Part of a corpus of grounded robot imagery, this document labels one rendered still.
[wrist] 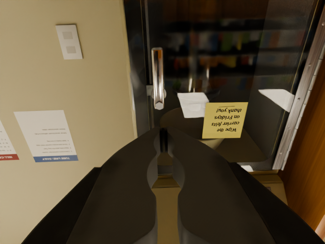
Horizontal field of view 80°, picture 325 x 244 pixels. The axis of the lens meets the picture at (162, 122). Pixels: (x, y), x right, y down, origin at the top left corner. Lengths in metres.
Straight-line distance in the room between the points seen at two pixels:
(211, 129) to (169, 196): 0.17
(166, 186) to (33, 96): 0.69
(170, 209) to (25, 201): 1.06
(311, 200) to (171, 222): 0.30
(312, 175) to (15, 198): 1.34
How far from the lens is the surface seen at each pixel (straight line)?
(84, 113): 0.90
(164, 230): 0.46
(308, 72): 0.42
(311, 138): 0.52
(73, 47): 0.82
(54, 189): 1.25
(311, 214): 0.56
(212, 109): 0.37
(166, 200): 0.45
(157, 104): 0.29
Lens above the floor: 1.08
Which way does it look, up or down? 29 degrees up
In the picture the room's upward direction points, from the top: 178 degrees clockwise
